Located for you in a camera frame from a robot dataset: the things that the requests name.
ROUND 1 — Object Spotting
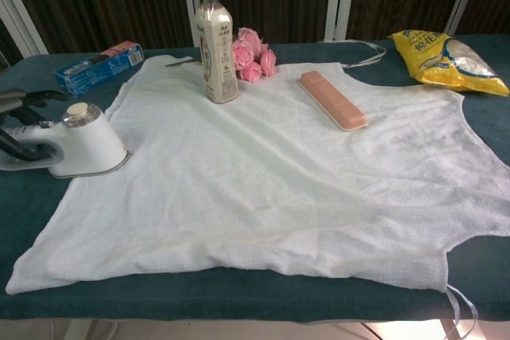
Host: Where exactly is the white handheld steam iron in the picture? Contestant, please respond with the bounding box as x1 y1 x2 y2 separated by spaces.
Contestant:
0 101 132 179

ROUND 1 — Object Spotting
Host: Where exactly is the pink oblong plastic case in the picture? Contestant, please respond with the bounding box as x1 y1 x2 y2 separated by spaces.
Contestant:
298 70 369 133

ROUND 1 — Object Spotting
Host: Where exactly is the yellow marshmallow snack bag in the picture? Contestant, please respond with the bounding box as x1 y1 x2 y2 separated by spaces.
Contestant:
387 29 510 98

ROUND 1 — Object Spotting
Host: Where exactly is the blue pink cookie box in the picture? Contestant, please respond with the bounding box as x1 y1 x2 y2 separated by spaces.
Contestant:
53 40 146 98

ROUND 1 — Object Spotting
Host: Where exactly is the beige milk tea bottle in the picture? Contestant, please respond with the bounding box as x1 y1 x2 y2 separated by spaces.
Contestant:
194 0 241 105

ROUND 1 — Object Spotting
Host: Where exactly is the white sleeveless cloth garment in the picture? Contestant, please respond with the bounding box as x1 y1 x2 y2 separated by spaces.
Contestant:
4 39 510 340

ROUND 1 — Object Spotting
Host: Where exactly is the pink rose bouquet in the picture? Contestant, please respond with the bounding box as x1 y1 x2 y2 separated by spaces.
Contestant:
164 26 278 84

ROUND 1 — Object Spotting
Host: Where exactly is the dark teal table cover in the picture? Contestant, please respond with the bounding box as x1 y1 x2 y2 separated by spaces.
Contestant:
0 39 510 326

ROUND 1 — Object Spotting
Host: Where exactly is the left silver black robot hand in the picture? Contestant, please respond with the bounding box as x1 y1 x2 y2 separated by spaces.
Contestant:
0 88 69 161

